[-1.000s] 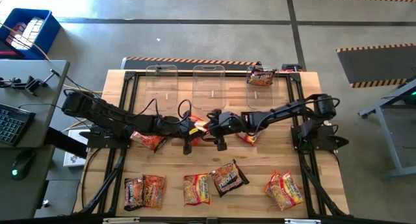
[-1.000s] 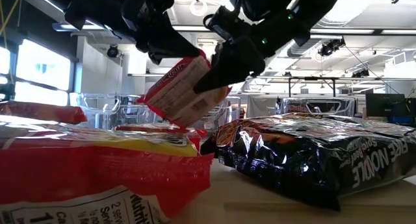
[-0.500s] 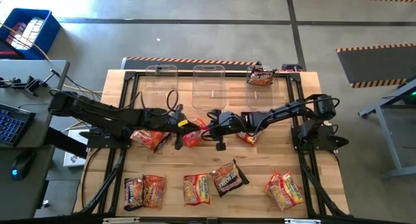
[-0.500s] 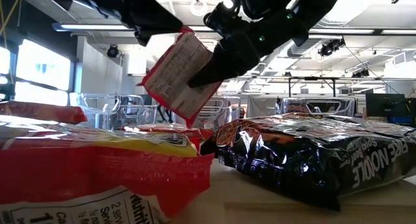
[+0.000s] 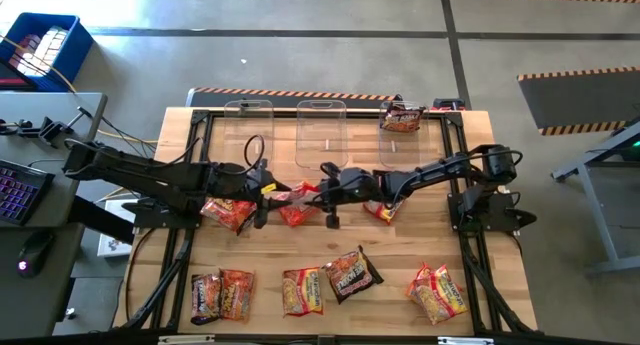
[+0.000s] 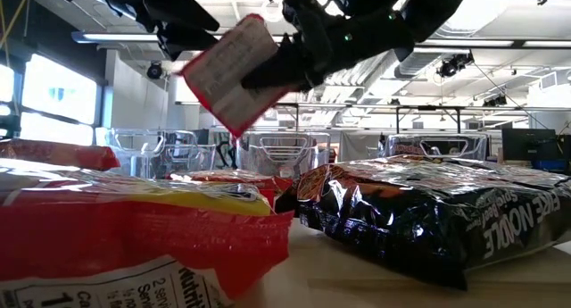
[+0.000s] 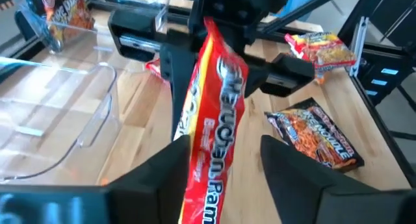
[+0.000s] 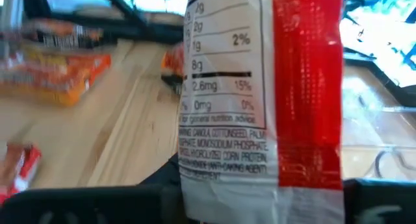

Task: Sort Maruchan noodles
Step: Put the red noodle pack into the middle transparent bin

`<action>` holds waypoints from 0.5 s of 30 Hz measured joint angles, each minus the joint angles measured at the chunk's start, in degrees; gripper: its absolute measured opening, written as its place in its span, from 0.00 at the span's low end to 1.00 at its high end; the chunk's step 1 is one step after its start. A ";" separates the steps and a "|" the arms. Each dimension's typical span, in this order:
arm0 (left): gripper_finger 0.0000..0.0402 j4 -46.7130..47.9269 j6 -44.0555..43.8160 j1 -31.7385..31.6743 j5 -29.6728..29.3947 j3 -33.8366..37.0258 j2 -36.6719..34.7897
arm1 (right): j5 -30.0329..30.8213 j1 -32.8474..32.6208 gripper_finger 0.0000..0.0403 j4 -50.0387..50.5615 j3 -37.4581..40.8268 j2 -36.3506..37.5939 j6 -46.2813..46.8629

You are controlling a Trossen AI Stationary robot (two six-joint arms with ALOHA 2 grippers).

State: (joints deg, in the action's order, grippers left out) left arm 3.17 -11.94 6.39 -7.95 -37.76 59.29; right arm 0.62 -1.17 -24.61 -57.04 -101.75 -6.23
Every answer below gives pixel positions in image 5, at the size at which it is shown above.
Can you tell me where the Maruchan beef ramen pack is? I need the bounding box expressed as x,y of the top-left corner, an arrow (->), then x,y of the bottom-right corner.
362,198 -> 407,225
284,181 -> 322,202
407,264 -> 470,326
281,267 -> 325,318

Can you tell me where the black cable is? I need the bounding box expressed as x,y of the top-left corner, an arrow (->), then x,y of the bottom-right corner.
74,107 -> 159,159

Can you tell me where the yellow cable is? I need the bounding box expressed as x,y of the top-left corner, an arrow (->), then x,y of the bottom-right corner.
0,33 -> 159,204

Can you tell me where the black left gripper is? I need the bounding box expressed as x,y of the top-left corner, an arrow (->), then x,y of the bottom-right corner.
219,160 -> 301,230

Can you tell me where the gray metal cart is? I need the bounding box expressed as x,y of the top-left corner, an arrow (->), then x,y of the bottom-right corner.
549,115 -> 640,277

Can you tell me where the gray desk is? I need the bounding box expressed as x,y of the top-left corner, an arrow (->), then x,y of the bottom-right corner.
0,91 -> 109,339

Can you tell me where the black computer mouse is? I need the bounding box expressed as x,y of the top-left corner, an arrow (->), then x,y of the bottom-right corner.
16,229 -> 55,279

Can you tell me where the white cardboard box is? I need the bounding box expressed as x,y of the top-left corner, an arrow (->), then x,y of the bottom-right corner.
96,198 -> 139,259

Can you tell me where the black device green light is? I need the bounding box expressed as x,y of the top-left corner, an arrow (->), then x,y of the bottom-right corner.
617,127 -> 640,162

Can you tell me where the black aluminium table frame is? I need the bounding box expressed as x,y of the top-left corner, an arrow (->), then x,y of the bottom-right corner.
119,107 -> 539,336

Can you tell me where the clear plastic bin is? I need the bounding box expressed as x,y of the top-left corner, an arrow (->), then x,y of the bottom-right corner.
222,99 -> 275,171
378,99 -> 432,170
294,99 -> 350,171

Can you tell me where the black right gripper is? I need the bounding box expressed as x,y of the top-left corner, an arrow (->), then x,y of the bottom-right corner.
303,162 -> 382,230

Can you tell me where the black desk clamp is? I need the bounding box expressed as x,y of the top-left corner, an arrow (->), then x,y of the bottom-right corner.
0,106 -> 94,149

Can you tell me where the backlit keyboard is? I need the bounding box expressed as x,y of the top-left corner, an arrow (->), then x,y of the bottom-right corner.
0,157 -> 56,227

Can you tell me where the white red packs stack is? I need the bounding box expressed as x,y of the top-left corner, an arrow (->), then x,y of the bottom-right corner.
9,25 -> 70,79

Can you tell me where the black red small device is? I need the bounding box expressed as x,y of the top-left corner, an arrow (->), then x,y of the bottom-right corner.
430,97 -> 467,111

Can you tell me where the blue plastic crate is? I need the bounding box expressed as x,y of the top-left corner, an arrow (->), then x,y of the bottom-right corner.
0,12 -> 95,93

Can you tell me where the silver metal bracket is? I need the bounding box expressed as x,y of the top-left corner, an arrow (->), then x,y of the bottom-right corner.
437,335 -> 495,345
158,333 -> 216,345

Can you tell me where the black slanted bar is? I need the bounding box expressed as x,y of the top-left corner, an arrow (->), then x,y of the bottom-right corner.
67,194 -> 137,245

